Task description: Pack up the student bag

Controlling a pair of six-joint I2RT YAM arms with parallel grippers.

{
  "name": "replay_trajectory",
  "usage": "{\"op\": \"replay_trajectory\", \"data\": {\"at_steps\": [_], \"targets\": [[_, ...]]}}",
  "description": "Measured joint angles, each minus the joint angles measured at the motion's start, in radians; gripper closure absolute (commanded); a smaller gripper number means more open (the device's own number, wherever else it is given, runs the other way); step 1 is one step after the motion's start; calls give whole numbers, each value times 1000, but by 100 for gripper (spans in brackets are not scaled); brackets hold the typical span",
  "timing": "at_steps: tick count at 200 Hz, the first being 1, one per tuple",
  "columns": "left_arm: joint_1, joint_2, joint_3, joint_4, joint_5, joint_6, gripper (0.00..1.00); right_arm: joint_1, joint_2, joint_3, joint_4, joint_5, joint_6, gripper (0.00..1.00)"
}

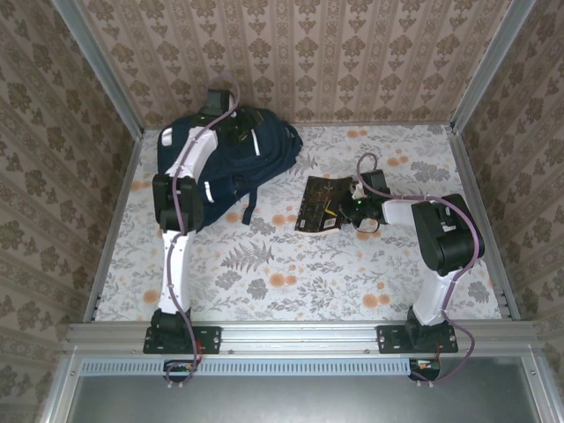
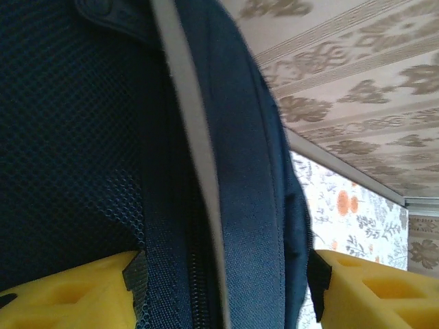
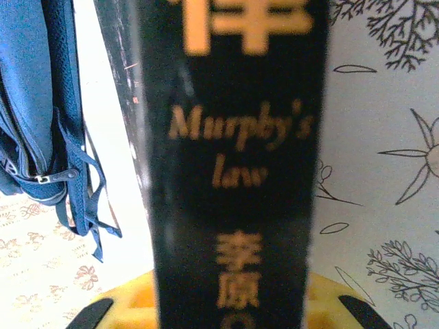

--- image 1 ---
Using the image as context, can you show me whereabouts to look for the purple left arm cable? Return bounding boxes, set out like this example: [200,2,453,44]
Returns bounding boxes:
[165,73,242,391]

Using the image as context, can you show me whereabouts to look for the black book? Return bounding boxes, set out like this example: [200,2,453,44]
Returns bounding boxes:
[293,174,360,237]

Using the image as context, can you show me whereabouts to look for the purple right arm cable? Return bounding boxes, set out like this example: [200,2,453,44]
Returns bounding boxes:
[355,152,482,389]

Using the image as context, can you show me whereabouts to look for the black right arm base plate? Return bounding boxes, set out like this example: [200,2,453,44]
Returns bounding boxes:
[376,324,458,354]

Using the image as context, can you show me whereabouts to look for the slotted grey cable duct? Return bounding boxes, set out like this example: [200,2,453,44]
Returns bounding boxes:
[80,359,413,376]

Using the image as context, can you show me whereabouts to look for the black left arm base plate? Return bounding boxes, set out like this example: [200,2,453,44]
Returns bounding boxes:
[143,325,221,355]

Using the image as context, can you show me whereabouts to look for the navy blue backpack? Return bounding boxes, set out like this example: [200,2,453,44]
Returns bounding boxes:
[156,105,305,234]

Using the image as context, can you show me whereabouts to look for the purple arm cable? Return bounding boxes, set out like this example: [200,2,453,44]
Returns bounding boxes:
[355,152,482,389]
[165,73,242,391]

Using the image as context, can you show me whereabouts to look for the aluminium mounting rail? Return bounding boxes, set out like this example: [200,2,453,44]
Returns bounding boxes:
[65,321,541,353]

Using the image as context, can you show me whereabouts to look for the aluminium corner post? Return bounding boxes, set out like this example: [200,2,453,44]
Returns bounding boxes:
[51,0,145,137]
[451,0,537,129]

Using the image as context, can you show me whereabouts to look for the thin black gripper wire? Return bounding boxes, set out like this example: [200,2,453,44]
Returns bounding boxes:
[351,216,382,234]

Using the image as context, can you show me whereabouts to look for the grey metal panel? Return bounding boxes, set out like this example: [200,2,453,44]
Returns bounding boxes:
[41,352,564,423]

